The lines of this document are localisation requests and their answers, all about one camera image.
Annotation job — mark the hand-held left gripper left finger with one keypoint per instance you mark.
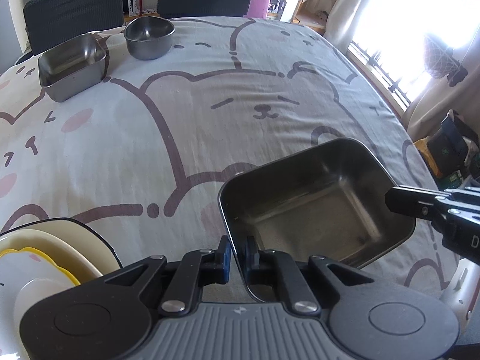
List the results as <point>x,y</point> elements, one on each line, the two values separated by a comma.
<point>225,258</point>

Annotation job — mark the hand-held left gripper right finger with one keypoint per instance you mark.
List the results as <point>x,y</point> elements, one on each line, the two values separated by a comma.
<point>250,257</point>

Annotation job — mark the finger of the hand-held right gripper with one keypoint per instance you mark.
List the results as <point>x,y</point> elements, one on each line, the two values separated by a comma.
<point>408,200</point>

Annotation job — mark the square steel tray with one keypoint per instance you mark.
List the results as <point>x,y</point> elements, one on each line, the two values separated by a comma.
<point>75,86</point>
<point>71,58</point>
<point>318,202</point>

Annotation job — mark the white floral plate dark rim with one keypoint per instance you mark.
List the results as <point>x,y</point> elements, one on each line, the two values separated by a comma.
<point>90,242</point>

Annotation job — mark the yellow-rimmed flower bowl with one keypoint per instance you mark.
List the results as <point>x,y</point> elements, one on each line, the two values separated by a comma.
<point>22,270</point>

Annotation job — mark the small round steel bowl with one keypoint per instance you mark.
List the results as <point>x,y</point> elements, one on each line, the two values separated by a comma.
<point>150,41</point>

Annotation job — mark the yellow floor bag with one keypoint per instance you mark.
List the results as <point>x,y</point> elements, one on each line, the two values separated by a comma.
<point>423,153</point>

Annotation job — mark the white plastic object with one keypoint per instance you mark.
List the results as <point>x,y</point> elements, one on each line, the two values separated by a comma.
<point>457,288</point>

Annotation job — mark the black floor bag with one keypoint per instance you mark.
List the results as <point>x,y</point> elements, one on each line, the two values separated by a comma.
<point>450,142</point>

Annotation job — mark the beige curtain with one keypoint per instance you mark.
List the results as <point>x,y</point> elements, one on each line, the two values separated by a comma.
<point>348,7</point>
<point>431,101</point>

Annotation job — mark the bear print tablecloth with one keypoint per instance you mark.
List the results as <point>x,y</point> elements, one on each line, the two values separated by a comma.
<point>187,120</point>

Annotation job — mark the hanging net bag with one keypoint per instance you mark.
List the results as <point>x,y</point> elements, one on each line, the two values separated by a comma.
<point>438,60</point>

